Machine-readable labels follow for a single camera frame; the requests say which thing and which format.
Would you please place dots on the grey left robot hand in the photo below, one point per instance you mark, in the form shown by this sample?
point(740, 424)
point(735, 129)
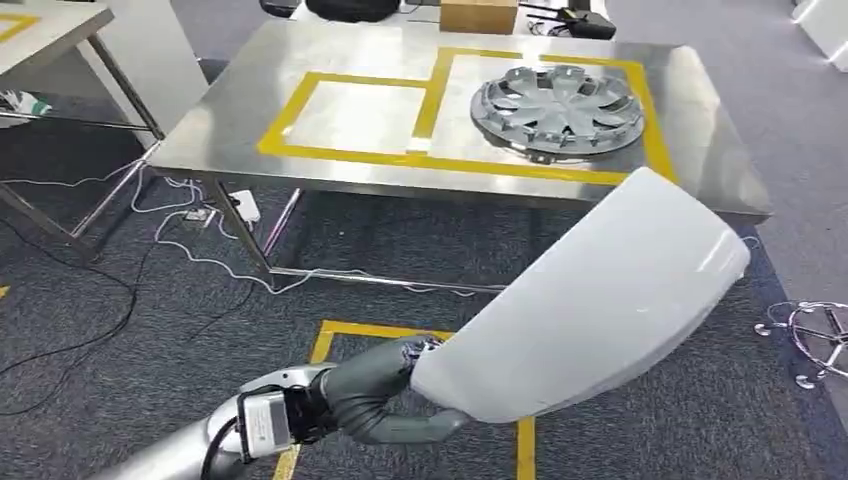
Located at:
point(371, 397)

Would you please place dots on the white moulded plastic panel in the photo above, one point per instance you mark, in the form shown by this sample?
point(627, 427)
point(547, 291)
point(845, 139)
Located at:
point(583, 305)

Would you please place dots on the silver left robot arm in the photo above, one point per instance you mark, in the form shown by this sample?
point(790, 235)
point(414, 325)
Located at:
point(179, 450)

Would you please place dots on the yellow floor tape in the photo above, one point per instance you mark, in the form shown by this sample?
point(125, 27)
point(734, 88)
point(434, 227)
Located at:
point(523, 450)

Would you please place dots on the white power strip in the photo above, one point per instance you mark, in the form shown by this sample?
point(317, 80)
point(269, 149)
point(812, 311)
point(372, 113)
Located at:
point(245, 206)

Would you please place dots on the yellow tape on table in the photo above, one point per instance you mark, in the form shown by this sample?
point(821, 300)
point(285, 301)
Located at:
point(434, 93)

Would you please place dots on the stainless steel table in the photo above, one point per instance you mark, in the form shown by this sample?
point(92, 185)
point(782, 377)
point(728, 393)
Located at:
point(371, 60)

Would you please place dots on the silver wheel hubcap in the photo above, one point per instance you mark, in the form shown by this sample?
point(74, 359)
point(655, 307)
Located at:
point(556, 109)

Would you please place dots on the black bag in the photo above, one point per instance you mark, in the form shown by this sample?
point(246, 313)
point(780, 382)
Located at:
point(351, 9)

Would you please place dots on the brown cardboard box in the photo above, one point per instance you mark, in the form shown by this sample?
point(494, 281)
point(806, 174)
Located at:
point(477, 16)

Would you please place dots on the white board panel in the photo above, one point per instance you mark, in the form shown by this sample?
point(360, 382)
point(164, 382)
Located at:
point(159, 53)

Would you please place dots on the chrome chair base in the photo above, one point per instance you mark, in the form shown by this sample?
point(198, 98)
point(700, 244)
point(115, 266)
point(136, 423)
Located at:
point(818, 334)

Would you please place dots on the white and green bag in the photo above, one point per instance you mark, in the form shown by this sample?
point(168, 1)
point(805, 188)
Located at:
point(23, 102)

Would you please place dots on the steel side table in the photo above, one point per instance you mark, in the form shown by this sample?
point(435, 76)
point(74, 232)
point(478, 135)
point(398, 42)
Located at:
point(46, 30)

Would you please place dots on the white box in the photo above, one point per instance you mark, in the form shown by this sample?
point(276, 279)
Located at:
point(828, 30)

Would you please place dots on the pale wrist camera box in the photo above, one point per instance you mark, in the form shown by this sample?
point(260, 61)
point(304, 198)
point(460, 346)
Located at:
point(265, 424)

